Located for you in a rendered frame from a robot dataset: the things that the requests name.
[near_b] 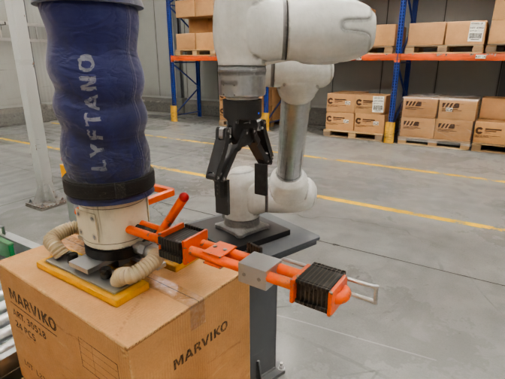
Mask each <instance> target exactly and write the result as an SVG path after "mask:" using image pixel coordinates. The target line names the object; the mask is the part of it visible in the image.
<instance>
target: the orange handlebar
mask: <svg viewBox="0 0 505 379"><path fill-rule="evenodd" d="M154 188H155V190H154V191H155V192H158V193H156V194H154V195H152V196H148V202H149V205H151V204H153V203H156V202H159V201H161V200H163V199H167V198H169V197H172V196H174V188H171V187H168V186H162V185H158V184H155V185H154ZM139 225H142V226H146V227H149V228H151V229H155V230H158V228H159V227H160V226H159V225H156V224H154V223H150V222H147V221H144V220H142V221H140V223H139ZM125 231H126V233H128V234H130V235H134V236H137V237H139V238H142V239H145V240H148V241H151V242H154V243H157V244H159V243H158V234H156V233H153V232H149V231H147V230H144V229H140V228H138V227H135V226H127V227H126V229H125ZM236 248H237V246H234V245H232V244H227V243H225V242H222V241H219V242H217V243H214V242H212V241H208V240H204V239H203V240H201V242H200V248H199V247H195V246H190V247H189V249H188V254H189V255H191V256H194V257H197V258H199V259H203V260H205V261H203V263H204V264H207V265H210V266H213V267H215V268H219V269H221V268H223V267H226V268H229V269H231V270H234V271H238V263H239V262H240V261H241V260H242V259H244V258H245V257H247V256H249V255H250V253H246V252H243V251H241V250H236ZM300 270H301V269H299V268H294V267H291V266H289V265H284V264H282V263H280V264H279V265H278V266H277V273H274V272H272V271H270V272H269V273H268V275H267V277H266V278H265V279H266V281H267V282H268V283H272V284H275V285H277V286H279V287H283V288H286V289H288V290H290V279H291V278H293V277H294V276H295V275H296V274H297V273H298V272H299V271H300ZM283 275H284V276H283ZM351 295H352V292H351V290H350V288H349V287H348V286H347V285H346V284H345V285H344V286H343V289H342V290H341V291H340V292H339V293H338V294H337V295H336V298H335V301H334V303H335V304H336V305H342V304H344V303H346V302H348V301H349V300H350V297H351Z"/></svg>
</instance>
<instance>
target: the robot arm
mask: <svg viewBox="0 0 505 379"><path fill-rule="evenodd" d="M375 37H376V14H375V13H374V12H373V11H372V10H371V8H370V6H368V5H366V4H364V3H362V2H359V1H356V0H215V1H214V8H213V45H214V50H215V52H216V57H217V62H218V78H219V94H220V95H221V96H225V99H223V100H222V108H223V117H224V118H225V119H227V121H228V124H227V127H226V128H225V127H219V126H218V127H216V139H215V142H214V145H213V150H212V153H211V157H210V161H209V165H208V168H207V173H206V178H207V179H209V180H213V181H214V189H215V190H214V192H215V197H216V212H217V213H219V214H222V218H223V219H224V221H222V222H219V223H215V228H218V229H221V230H223V231H225V232H228V233H230V234H232V235H234V236H235V237H236V238H244V237H245V236H248V235H251V234H253V233H256V232H259V231H261V230H264V229H269V224H267V223H263V222H261V221H260V220H259V214H263V213H276V214H290V213H298V212H302V211H305V210H308V209H310V208H312V207H313V206H314V205H315V203H316V197H317V188H316V185H315V183H314V182H313V181H312V180H311V179H310V178H309V177H307V174H306V173H305V171H304V170H303V169H302V164H303V158H304V145H305V139H306V134H307V124H308V117H309V111H310V101H311V100H312V99H313V98H314V97H315V95H316V93H317V91H318V90H319V88H323V87H325V86H327V85H328V84H330V82H331V80H332V79H333V77H334V64H336V63H339V62H348V61H351V60H354V59H357V58H359V57H361V56H363V55H365V54H367V53H368V51H369V50H370V49H371V48H372V47H373V45H374V42H375ZM266 87H276V88H277V92H278V94H279V96H280V98H281V105H280V131H279V144H278V157H277V167H276V168H275V169H274V170H273V171H272V173H271V176H270V177H268V165H272V162H273V161H272V160H273V159H274V155H273V151H272V148H271V143H270V140H269V137H268V132H267V126H266V120H261V119H259V118H261V117H262V99H259V96H264V95H265V93H266ZM231 143H232V144H231ZM246 145H248V146H249V148H250V150H251V151H252V154H253V155H254V157H255V158H256V161H257V162H258V163H255V168H253V167H251V166H246V165H245V166H238V167H235V168H233V169H232V170H231V171H230V169H231V166H232V164H233V161H234V159H235V157H236V155H237V152H238V151H240V150H241V148H242V147H245V146H246ZM229 171H230V172H229ZM221 173H222V175H221ZM227 176H228V177H227ZM226 178H227V179H226Z"/></svg>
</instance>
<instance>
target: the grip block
mask: <svg viewBox="0 0 505 379"><path fill-rule="evenodd" d="M203 239H204V240H208V232H207V229H205V228H201V227H199V226H194V225H192V224H188V223H186V224H185V227H184V223H183V222H181V223H178V224H177V225H175V226H172V227H170V228H168V229H166V230H164V231H162V232H159V233H158V243H159V256H160V257H162V258H165V259H168V260H171V261H172V262H176V263H179V264H181V263H182V262H183V264H184V265H187V264H189V263H190V262H192V261H193V260H195V259H197V257H194V256H191V255H189V254H188V249H189V247H190V246H195V247H199V248H200V242H201V240H203ZM182 260H183V261H182Z"/></svg>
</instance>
